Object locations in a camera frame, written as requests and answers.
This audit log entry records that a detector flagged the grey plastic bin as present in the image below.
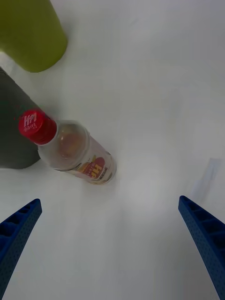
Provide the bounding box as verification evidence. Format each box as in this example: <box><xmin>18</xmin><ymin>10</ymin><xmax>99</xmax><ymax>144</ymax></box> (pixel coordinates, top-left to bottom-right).
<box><xmin>0</xmin><ymin>67</ymin><xmax>46</xmax><ymax>169</ymax></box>

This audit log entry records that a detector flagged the yellow-green plastic bin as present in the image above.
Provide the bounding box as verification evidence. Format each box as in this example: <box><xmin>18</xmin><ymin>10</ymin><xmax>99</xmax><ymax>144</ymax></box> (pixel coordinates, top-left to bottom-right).
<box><xmin>0</xmin><ymin>0</ymin><xmax>68</xmax><ymax>73</ymax></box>

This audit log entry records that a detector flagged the clear bottle with red cap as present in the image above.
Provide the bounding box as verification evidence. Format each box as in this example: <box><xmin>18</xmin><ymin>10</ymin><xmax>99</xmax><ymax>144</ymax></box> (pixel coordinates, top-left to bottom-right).
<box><xmin>18</xmin><ymin>109</ymin><xmax>117</xmax><ymax>186</ymax></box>

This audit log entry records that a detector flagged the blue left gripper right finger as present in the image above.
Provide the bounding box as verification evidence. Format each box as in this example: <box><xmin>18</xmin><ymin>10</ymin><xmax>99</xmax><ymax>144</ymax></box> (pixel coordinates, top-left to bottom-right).
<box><xmin>178</xmin><ymin>195</ymin><xmax>225</xmax><ymax>300</ymax></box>

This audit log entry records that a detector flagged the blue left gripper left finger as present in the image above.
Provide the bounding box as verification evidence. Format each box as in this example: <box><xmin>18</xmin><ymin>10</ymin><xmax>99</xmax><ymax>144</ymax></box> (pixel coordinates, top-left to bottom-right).
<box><xmin>0</xmin><ymin>198</ymin><xmax>43</xmax><ymax>300</ymax></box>

